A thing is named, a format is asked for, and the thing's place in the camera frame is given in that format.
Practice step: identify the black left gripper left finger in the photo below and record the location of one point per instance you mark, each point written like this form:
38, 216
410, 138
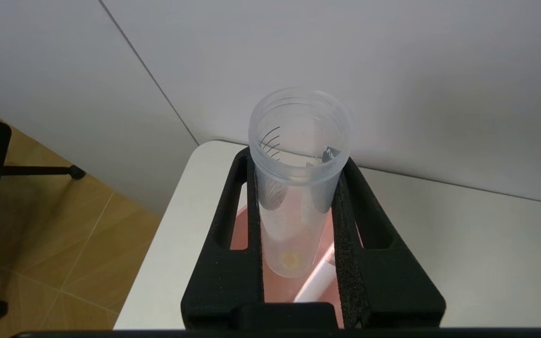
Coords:
223, 281

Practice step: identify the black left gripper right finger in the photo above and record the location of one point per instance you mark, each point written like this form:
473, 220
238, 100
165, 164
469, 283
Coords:
388, 286

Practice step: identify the test tube with red pigment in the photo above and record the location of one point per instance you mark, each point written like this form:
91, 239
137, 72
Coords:
317, 281

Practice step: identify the test tube with yellow pigment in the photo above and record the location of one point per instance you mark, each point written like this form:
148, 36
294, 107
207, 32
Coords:
294, 211

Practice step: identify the pink bowl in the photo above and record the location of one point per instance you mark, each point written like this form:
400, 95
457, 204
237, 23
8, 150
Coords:
280, 291

